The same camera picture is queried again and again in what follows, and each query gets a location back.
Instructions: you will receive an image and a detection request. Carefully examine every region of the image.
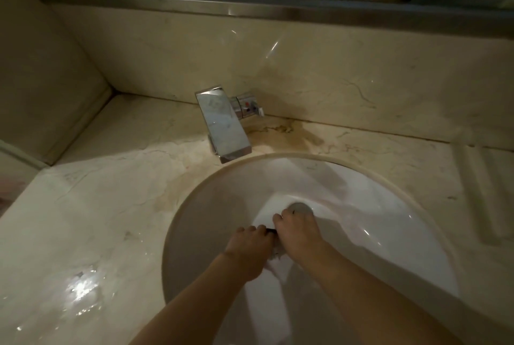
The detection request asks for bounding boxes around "person's right hand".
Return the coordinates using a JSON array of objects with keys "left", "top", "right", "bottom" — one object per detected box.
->
[{"left": 272, "top": 207, "right": 331, "bottom": 267}]

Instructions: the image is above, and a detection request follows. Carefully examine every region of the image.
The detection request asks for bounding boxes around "person's left hand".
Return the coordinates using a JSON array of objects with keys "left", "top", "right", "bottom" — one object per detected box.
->
[{"left": 223, "top": 225, "right": 278, "bottom": 283}]

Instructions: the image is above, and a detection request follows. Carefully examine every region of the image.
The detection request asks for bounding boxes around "small white tube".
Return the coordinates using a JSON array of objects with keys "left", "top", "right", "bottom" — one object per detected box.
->
[{"left": 269, "top": 242, "right": 288, "bottom": 261}]

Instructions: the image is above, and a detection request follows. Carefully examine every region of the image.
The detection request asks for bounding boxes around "white sink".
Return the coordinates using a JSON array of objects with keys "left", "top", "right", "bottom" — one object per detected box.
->
[{"left": 162, "top": 152, "right": 463, "bottom": 345}]

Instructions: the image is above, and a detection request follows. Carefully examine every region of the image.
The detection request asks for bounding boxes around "person's right forearm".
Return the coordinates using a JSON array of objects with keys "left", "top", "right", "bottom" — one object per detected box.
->
[{"left": 301, "top": 242, "right": 463, "bottom": 345}]

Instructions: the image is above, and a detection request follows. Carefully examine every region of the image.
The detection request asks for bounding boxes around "person's left forearm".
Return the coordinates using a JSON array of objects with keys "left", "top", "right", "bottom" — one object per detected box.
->
[{"left": 128, "top": 254, "right": 258, "bottom": 345}]

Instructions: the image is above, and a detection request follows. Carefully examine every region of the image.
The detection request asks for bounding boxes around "clear acrylic tray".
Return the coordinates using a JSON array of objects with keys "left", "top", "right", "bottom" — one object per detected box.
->
[{"left": 449, "top": 138, "right": 514, "bottom": 247}]

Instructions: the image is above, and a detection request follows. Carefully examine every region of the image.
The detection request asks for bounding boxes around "chrome drain stopper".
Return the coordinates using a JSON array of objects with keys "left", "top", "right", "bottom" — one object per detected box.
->
[{"left": 287, "top": 202, "right": 315, "bottom": 215}]

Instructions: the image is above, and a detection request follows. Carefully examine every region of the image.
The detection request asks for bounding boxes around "chrome faucet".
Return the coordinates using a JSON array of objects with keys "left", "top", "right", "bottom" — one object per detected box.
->
[{"left": 194, "top": 85, "right": 266, "bottom": 165}]

